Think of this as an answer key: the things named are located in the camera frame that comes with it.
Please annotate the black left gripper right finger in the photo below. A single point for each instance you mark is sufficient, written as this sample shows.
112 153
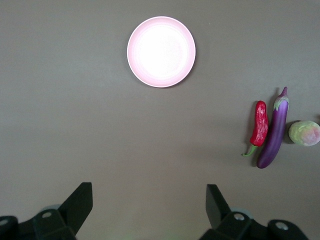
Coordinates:
218 210

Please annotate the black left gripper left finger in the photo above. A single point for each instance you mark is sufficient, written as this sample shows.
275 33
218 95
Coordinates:
75 207

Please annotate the pink round plate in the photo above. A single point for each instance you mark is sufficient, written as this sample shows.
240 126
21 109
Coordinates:
161 52

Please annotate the brown table cloth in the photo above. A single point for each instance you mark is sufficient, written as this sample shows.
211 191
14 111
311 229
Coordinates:
75 112

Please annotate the red chili pepper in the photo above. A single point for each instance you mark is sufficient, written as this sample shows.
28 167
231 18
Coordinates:
261 122

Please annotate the purple eggplant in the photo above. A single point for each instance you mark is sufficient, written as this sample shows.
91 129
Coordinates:
275 135

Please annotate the pale green pink peach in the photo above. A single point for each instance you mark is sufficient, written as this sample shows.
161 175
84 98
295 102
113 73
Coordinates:
303 133

